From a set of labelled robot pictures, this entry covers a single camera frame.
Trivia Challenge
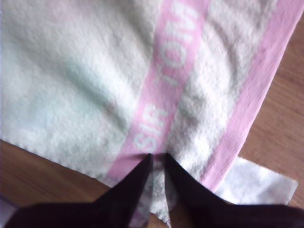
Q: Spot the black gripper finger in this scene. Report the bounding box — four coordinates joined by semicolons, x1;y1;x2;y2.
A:
164;153;228;228
94;153;153;228

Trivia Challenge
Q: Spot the pale green pink tea towel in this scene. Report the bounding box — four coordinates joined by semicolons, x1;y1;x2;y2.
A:
0;0;302;228

